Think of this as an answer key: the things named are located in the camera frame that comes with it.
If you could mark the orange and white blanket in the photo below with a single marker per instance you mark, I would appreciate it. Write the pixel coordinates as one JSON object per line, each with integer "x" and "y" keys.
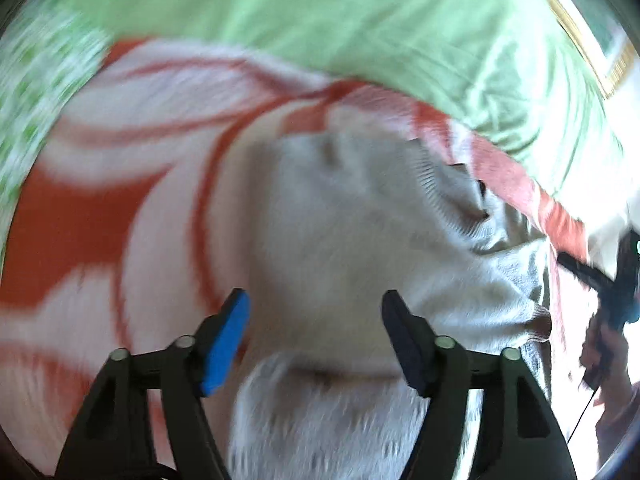
{"x": 100, "y": 160}

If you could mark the light green quilt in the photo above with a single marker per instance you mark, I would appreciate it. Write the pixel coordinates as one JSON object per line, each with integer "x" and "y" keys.
{"x": 350, "y": 25}

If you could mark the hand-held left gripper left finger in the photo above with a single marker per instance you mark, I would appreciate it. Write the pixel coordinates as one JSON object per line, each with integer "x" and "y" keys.
{"x": 227, "y": 345}

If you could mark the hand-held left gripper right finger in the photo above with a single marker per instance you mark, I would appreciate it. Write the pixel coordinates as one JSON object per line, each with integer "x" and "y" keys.
{"x": 406, "y": 342}

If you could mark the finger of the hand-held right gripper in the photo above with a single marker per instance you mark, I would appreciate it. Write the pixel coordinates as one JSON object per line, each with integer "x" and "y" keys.
{"x": 582, "y": 269}

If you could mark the person's right hand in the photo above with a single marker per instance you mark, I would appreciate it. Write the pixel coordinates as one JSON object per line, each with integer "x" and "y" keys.
{"x": 617, "y": 360}

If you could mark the green patterned pillow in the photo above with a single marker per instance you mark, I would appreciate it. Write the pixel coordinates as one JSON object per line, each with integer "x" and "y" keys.
{"x": 35, "y": 90}

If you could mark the framed landscape picture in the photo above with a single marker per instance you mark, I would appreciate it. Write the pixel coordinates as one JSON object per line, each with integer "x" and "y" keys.
{"x": 607, "y": 45}

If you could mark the grey knitted sweater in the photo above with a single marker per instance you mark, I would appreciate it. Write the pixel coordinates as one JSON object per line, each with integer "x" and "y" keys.
{"x": 350, "y": 240}

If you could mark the person's right forearm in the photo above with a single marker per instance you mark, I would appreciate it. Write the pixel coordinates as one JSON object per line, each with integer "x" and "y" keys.
{"x": 620, "y": 425}

